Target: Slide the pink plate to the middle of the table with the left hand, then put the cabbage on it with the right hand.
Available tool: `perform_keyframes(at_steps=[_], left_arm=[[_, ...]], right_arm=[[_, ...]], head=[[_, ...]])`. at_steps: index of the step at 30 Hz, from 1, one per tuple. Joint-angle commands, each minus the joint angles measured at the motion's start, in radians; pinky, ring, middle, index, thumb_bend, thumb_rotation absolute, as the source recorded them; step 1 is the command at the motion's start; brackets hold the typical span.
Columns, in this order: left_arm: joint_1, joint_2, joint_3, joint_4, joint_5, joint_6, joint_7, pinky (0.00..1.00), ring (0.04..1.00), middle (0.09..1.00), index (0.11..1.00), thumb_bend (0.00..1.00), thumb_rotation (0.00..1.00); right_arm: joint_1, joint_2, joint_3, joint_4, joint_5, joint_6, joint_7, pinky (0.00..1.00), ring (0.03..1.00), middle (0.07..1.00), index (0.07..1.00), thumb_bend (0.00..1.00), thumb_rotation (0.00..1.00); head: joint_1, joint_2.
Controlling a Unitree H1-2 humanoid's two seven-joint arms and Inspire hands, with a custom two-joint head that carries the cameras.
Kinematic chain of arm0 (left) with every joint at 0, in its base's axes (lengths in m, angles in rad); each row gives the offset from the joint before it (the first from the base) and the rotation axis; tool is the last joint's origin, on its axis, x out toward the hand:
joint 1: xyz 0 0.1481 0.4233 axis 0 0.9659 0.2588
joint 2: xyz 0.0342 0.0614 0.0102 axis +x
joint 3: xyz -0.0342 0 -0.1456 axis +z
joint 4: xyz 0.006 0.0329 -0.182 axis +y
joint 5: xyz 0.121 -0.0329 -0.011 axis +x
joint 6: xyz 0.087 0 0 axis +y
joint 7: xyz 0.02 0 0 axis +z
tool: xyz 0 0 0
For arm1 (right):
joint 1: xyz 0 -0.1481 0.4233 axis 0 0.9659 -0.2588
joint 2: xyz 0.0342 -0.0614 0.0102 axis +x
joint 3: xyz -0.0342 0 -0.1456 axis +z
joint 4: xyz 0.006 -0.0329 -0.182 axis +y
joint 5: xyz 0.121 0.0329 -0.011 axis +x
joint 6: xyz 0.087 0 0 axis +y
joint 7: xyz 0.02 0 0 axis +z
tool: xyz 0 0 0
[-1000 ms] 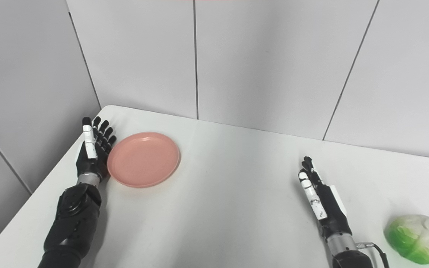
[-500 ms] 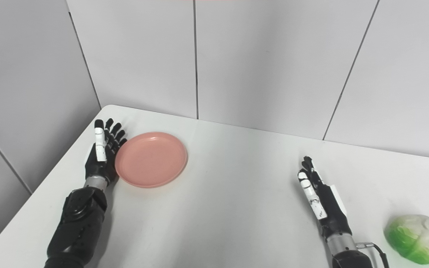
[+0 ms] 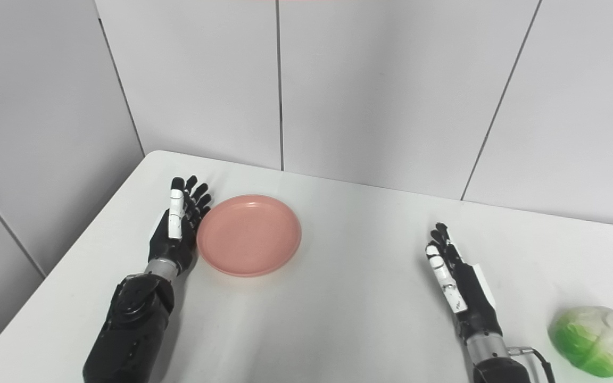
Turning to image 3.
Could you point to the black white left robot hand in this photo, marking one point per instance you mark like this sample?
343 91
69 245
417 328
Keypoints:
171 247

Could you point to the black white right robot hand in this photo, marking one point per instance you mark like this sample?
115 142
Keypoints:
474 298

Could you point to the pink round plate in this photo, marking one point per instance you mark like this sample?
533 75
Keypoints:
248 234

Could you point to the green white cabbage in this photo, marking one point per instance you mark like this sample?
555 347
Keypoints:
594 340

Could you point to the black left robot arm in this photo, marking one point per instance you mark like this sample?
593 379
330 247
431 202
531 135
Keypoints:
131 330

